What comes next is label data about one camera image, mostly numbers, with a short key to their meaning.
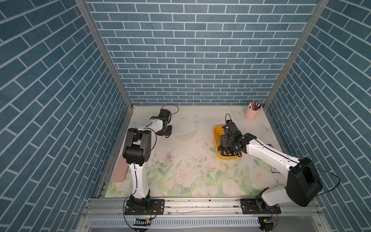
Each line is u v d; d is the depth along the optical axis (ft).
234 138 2.15
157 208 2.40
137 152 1.79
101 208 2.43
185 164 2.92
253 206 2.37
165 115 2.78
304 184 1.40
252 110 3.47
